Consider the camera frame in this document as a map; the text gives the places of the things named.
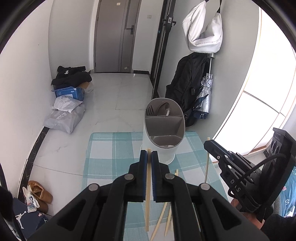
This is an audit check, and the white hanging bag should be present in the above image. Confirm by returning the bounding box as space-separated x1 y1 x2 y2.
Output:
182 1 223 54

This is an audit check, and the white plastic parcel bag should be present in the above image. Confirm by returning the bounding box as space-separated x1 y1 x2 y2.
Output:
52 95 82 113

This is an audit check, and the metal spoon in holder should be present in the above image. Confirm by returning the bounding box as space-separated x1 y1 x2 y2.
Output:
157 102 171 116

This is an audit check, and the black clothes pile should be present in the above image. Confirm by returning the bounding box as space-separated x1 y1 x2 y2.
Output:
51 66 92 90

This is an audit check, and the black backpack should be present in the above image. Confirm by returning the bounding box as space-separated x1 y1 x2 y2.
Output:
165 52 210 127

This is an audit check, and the white grey utensil holder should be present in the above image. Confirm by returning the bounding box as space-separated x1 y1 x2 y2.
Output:
141 98 185 165

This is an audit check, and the black tripod stand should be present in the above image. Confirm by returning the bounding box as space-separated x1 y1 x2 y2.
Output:
149 0 176 99

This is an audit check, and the teal plaid table mat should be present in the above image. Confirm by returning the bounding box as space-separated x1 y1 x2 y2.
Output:
82 131 227 240

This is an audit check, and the blue cardboard box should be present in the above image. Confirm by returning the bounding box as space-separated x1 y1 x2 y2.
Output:
53 86 84 101

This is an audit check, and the silver folded umbrella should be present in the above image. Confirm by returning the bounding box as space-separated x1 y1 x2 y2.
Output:
193 53 215 120

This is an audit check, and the grey plastic parcel bag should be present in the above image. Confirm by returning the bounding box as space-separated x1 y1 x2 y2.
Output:
44 104 85 134

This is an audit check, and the blue jordan shoe box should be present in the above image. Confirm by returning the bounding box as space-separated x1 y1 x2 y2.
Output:
13 198 49 239

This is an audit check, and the person right hand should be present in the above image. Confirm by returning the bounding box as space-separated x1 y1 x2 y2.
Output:
230 198 264 229

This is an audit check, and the grey door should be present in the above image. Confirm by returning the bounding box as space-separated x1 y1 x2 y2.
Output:
94 0 141 73

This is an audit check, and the brown shoe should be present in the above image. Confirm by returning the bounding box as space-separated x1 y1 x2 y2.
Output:
28 180 53 213

